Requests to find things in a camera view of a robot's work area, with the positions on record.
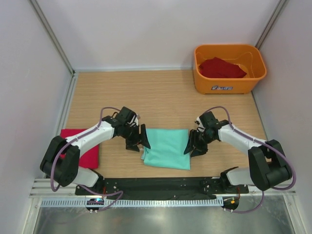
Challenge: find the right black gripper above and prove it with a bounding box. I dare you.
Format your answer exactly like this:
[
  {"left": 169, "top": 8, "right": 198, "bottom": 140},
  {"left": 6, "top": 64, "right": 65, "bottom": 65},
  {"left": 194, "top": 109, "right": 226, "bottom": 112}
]
[{"left": 184, "top": 129, "right": 215, "bottom": 157}]

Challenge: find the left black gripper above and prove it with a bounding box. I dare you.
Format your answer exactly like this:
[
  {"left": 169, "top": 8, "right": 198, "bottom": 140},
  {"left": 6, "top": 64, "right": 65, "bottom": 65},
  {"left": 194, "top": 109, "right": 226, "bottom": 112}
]
[{"left": 121, "top": 124, "right": 150, "bottom": 152}]

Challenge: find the teal t shirt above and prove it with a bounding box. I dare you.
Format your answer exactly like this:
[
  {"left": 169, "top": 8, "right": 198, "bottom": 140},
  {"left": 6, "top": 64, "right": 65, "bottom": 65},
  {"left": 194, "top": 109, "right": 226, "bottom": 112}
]
[{"left": 141, "top": 129, "right": 191, "bottom": 170}]

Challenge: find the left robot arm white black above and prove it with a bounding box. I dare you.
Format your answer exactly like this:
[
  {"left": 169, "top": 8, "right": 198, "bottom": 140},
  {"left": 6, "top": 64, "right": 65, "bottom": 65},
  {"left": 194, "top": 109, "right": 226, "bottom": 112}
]
[{"left": 40, "top": 107, "right": 151, "bottom": 195}]

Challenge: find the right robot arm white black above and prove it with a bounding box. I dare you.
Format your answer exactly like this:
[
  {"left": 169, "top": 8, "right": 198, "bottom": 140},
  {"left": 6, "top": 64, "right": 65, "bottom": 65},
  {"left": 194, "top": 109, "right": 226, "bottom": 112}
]
[{"left": 184, "top": 111, "right": 295, "bottom": 193}]

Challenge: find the folded magenta t shirt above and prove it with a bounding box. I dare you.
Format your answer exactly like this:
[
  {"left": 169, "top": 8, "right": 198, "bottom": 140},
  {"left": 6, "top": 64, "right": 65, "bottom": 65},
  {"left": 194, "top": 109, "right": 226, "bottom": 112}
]
[{"left": 60, "top": 129, "right": 99, "bottom": 169}]

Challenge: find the orange plastic bin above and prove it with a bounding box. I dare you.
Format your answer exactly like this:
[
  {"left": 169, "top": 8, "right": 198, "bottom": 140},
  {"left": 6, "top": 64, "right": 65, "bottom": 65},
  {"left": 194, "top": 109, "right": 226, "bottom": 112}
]
[{"left": 193, "top": 44, "right": 267, "bottom": 94}]

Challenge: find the dark red t shirt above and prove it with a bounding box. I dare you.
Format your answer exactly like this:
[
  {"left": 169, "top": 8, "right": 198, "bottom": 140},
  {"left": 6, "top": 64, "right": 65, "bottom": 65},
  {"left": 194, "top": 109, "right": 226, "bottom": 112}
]
[{"left": 199, "top": 57, "right": 247, "bottom": 78}]

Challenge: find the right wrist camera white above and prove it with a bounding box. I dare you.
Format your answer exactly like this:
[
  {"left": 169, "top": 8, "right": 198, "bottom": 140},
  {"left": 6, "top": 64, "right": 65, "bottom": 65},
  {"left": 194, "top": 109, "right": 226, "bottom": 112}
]
[{"left": 195, "top": 117, "right": 205, "bottom": 132}]

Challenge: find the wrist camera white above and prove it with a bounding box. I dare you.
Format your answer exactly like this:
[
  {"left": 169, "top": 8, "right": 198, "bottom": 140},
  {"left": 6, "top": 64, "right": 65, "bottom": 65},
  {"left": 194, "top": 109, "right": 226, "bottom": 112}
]
[
  {"left": 195, "top": 117, "right": 205, "bottom": 132},
  {"left": 130, "top": 114, "right": 140, "bottom": 127}
]

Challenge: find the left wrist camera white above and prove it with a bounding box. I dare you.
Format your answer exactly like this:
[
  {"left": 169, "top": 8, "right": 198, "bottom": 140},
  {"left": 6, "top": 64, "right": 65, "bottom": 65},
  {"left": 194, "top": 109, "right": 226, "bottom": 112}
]
[{"left": 130, "top": 114, "right": 140, "bottom": 127}]

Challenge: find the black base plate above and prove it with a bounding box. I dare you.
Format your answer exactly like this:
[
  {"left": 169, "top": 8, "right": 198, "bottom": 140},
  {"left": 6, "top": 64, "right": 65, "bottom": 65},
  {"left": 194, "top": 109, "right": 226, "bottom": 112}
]
[{"left": 91, "top": 177, "right": 249, "bottom": 200}]

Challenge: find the white slotted cable duct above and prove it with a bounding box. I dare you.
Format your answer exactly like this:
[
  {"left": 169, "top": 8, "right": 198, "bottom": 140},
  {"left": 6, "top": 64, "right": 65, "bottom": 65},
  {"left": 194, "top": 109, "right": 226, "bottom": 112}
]
[{"left": 40, "top": 197, "right": 223, "bottom": 208}]

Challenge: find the aluminium frame rail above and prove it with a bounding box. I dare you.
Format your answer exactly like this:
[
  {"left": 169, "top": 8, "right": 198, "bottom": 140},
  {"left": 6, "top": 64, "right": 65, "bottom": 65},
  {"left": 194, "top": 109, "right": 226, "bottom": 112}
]
[{"left": 29, "top": 176, "right": 296, "bottom": 200}]

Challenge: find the left aluminium corner post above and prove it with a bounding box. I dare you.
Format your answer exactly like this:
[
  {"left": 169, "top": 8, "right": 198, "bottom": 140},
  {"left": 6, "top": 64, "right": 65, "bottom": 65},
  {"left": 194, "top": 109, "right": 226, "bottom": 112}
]
[{"left": 28, "top": 0, "right": 75, "bottom": 77}]

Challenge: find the aluminium corner post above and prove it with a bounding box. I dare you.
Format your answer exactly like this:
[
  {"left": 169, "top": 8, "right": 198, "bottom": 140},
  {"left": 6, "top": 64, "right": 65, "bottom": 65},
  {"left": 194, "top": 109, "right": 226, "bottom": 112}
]
[
  {"left": 255, "top": 0, "right": 289, "bottom": 50},
  {"left": 28, "top": 0, "right": 75, "bottom": 77}
]

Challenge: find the right aluminium corner post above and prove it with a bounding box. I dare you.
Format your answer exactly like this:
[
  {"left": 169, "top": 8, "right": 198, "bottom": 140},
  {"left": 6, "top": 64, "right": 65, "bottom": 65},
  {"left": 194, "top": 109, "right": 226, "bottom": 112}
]
[{"left": 255, "top": 0, "right": 289, "bottom": 50}]

